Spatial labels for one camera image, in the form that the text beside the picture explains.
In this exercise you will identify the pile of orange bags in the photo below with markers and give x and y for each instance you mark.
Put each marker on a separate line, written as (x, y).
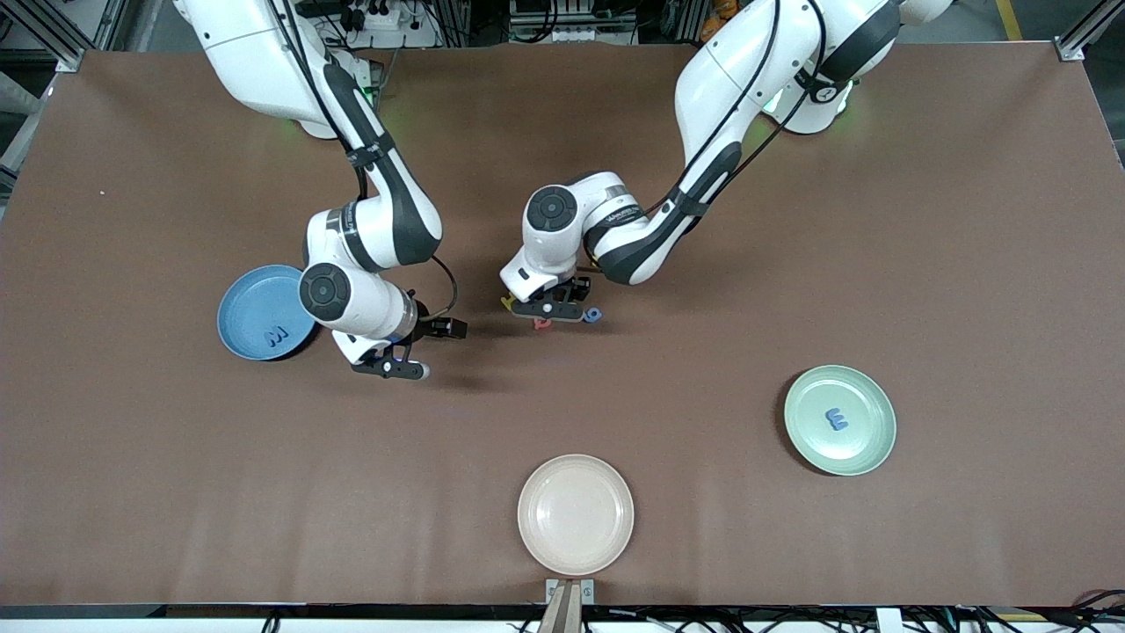
(719, 9)

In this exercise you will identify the metal table edge bracket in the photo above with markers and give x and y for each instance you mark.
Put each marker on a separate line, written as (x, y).
(569, 607)

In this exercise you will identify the grey electronics rack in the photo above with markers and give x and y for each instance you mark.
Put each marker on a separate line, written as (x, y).
(571, 22)

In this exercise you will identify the white power strip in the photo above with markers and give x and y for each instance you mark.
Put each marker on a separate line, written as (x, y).
(387, 19)

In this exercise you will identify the black table edge rail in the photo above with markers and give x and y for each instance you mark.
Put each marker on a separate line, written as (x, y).
(264, 611)

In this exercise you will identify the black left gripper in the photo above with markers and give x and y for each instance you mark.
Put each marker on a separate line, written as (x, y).
(578, 293)

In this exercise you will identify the blue foam letter W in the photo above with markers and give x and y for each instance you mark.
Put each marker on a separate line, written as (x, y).
(278, 338)

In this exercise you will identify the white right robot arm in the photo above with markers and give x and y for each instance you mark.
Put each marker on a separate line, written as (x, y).
(255, 61)

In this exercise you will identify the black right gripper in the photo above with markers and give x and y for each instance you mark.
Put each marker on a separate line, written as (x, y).
(428, 323)

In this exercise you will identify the blue three-pronged foam letter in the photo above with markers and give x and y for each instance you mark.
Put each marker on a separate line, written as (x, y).
(837, 420)

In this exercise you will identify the green plate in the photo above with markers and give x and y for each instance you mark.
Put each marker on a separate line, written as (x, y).
(866, 444)

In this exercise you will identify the beige plate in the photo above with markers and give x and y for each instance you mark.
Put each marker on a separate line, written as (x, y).
(576, 514)

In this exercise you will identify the blue plate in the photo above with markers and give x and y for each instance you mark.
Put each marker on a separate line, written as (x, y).
(255, 303)

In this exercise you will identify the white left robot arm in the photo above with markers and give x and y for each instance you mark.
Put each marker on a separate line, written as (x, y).
(747, 79)

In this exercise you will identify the blue round foam letter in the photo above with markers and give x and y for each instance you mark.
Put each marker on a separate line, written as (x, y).
(591, 316)

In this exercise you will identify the aluminium frame post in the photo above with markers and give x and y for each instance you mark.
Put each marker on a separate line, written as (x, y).
(1077, 44)
(70, 44)

